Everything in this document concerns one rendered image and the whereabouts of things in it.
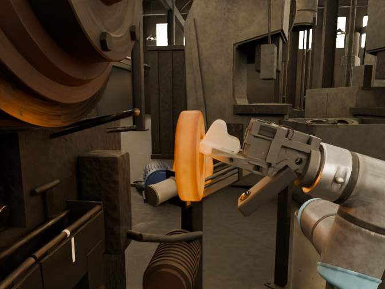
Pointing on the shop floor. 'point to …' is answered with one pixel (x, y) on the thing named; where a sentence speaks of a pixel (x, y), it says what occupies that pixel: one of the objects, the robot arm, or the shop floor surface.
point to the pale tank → (309, 17)
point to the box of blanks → (341, 138)
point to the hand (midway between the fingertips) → (192, 144)
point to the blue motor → (153, 174)
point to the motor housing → (173, 265)
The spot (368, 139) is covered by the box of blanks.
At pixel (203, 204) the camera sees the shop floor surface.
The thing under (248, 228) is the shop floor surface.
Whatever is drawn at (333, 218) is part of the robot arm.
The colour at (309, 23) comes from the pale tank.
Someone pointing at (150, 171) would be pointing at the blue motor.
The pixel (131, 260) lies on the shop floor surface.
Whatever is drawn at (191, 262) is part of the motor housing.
